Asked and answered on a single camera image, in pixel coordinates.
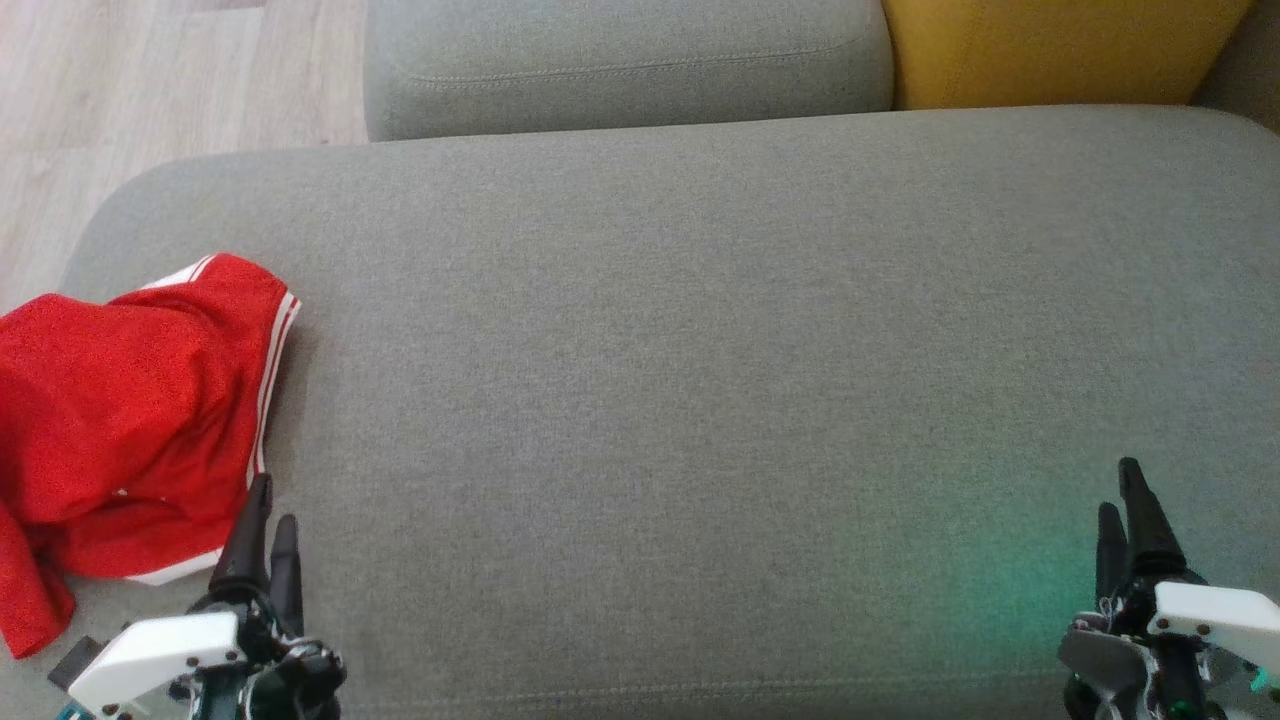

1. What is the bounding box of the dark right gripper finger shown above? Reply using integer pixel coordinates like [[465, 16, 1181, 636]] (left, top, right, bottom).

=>
[[1118, 458, 1189, 586], [1095, 502, 1129, 606]]

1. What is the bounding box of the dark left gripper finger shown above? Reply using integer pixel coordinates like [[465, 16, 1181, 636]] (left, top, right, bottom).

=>
[[270, 515, 304, 636], [210, 473, 274, 593]]

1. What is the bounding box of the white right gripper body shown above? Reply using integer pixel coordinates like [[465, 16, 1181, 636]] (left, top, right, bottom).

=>
[[1100, 570, 1280, 720]]

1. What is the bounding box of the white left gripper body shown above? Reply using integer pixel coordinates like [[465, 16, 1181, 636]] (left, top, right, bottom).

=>
[[68, 590, 346, 720]]

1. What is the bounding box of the red jersey with white sleeves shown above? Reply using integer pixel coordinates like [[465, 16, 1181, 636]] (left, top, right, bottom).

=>
[[0, 253, 303, 531]]

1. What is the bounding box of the large grey sofa seat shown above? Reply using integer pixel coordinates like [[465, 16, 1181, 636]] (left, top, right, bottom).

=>
[[0, 105, 1280, 720]]

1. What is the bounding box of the grey sofa backrest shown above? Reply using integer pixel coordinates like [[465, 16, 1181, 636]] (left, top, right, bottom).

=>
[[1193, 0, 1280, 109]]

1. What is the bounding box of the yellow sofa back cushion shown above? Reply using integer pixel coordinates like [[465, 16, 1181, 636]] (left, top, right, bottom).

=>
[[880, 0, 1256, 111]]

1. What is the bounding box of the grey sofa seat cushion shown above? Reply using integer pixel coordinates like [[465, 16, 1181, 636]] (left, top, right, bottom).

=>
[[362, 0, 894, 143]]

